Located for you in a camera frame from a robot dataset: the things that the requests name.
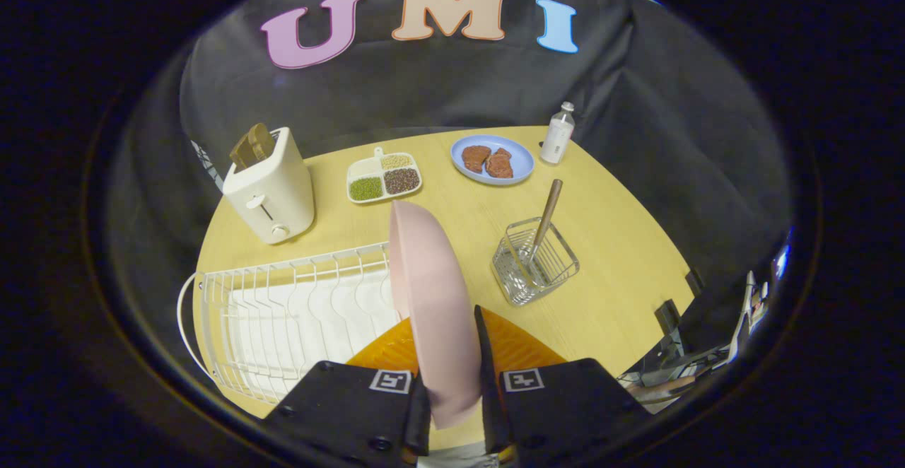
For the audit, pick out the blue plate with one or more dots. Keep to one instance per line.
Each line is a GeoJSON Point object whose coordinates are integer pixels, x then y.
{"type": "Point", "coordinates": [493, 159]}

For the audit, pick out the pink plate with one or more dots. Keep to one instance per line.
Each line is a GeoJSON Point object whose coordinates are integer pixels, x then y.
{"type": "Point", "coordinates": [438, 312]}

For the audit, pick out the black table clamp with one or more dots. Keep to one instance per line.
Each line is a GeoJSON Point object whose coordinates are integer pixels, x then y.
{"type": "Point", "coordinates": [695, 281]}
{"type": "Point", "coordinates": [667, 316]}

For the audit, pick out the black backdrop cloth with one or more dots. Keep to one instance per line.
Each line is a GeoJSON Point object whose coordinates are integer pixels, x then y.
{"type": "Point", "coordinates": [452, 79]}

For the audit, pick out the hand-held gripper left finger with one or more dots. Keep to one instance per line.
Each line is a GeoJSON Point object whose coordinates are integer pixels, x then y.
{"type": "Point", "coordinates": [353, 411]}

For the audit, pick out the small white bottle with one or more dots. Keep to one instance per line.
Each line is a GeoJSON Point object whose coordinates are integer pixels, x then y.
{"type": "Point", "coordinates": [557, 136]}

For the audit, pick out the brown meat piece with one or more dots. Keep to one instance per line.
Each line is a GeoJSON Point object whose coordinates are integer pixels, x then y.
{"type": "Point", "coordinates": [475, 158]}
{"type": "Point", "coordinates": [500, 164]}

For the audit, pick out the white divided tray with beans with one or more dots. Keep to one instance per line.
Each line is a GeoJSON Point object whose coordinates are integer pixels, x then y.
{"type": "Point", "coordinates": [384, 178]}

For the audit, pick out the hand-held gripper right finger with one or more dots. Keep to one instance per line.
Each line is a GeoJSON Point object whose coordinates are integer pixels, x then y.
{"type": "Point", "coordinates": [565, 411]}

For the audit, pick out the white toaster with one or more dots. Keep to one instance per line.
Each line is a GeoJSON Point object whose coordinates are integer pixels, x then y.
{"type": "Point", "coordinates": [272, 196]}

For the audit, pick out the toast slice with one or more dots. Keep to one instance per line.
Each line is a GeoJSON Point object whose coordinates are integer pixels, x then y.
{"type": "Point", "coordinates": [252, 146]}

